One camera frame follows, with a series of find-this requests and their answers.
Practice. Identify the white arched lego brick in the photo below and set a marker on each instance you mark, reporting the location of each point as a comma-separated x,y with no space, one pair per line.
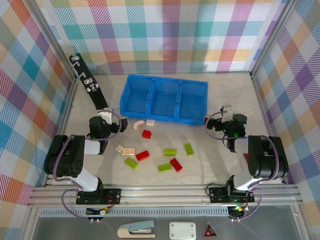
138,124

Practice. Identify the white square lego plate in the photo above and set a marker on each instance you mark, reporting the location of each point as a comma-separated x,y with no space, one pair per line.
119,148

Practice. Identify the small red lego brick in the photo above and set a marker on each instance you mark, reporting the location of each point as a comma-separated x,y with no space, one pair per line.
147,134

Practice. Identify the tan lego plate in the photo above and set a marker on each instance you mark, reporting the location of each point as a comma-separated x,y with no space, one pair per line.
129,151

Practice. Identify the small white lego brick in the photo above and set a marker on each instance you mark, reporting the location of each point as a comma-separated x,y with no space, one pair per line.
150,122

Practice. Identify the green lego brick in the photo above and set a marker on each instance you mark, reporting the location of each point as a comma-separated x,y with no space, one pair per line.
131,163
189,149
165,167
170,152

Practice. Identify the long red lego brick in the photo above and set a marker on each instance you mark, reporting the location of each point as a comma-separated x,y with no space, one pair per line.
175,165
142,155

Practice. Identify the blue three-compartment bin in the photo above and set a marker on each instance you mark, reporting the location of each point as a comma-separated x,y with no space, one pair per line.
162,100

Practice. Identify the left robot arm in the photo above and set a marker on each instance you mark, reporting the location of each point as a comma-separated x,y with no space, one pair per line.
65,160

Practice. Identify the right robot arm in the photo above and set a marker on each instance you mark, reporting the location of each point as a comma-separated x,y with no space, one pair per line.
267,160

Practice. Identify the black power strip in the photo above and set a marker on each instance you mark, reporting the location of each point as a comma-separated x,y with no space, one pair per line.
92,86

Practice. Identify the small wiring connector module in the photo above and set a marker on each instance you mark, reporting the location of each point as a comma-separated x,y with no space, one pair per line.
237,210
102,212

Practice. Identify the grey-blue stapler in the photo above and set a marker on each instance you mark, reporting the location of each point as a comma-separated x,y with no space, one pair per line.
140,228

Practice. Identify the red triangle sign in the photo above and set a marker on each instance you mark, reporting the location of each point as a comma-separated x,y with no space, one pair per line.
210,232

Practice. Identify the white rectangular plate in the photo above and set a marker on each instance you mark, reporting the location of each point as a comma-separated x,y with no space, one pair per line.
182,230

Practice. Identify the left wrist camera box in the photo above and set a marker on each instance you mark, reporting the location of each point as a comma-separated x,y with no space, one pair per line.
106,117

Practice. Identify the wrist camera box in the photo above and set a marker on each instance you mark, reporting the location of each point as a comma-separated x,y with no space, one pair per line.
227,113
106,117

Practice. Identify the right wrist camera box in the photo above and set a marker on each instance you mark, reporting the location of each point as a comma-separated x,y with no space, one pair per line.
227,113

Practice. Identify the aluminium side rail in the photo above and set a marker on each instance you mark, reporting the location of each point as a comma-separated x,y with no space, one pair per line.
70,92
260,100

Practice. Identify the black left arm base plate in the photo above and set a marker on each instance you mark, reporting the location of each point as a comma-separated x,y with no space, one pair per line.
111,196

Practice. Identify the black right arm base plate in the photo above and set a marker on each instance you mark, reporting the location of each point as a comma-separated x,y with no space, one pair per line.
217,195

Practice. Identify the aluminium mounting rail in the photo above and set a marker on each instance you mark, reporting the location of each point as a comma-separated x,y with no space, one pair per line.
162,195

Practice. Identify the aluminium frame post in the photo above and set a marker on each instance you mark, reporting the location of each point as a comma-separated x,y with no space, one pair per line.
272,37
53,37

